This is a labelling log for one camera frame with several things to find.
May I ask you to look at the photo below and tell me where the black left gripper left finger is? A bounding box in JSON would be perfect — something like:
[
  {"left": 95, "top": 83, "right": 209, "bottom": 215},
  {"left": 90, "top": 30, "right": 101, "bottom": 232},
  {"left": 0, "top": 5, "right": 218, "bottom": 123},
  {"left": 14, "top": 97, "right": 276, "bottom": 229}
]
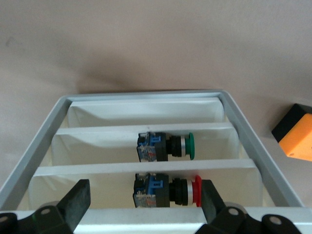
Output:
[{"left": 18, "top": 179, "right": 91, "bottom": 234}]

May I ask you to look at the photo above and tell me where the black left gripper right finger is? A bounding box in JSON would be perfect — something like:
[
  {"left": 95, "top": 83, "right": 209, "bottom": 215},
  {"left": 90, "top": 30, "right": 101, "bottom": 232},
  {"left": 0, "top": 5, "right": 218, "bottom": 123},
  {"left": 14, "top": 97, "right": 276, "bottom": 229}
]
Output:
[{"left": 198, "top": 179, "right": 263, "bottom": 234}]

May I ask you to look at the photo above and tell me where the red push button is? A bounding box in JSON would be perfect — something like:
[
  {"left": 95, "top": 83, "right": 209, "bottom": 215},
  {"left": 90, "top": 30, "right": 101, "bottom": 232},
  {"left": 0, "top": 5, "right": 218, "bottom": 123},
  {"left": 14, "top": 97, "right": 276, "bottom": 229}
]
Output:
[{"left": 132, "top": 172, "right": 203, "bottom": 209}]

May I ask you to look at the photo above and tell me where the white drawer cabinet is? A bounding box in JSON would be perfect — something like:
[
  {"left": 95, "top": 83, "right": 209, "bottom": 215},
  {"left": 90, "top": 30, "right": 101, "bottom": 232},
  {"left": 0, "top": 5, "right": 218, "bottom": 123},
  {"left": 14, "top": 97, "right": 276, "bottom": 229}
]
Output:
[{"left": 0, "top": 89, "right": 305, "bottom": 234}]

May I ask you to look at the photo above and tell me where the green push button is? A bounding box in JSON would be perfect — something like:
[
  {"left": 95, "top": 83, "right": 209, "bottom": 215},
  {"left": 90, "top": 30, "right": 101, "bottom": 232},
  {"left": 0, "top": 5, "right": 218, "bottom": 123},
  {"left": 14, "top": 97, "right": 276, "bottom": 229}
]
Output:
[{"left": 136, "top": 131, "right": 196, "bottom": 163}]

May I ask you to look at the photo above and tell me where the brown table mat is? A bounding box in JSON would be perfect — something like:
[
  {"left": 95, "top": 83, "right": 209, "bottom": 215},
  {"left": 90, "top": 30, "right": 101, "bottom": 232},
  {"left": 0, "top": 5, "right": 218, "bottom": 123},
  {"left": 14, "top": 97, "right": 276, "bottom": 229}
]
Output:
[{"left": 0, "top": 0, "right": 312, "bottom": 208}]

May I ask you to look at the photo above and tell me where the orange button enclosure box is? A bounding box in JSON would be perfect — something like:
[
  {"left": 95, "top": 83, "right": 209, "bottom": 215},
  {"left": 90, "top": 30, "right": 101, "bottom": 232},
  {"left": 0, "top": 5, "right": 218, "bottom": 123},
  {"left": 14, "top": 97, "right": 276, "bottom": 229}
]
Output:
[{"left": 271, "top": 103, "right": 312, "bottom": 162}]

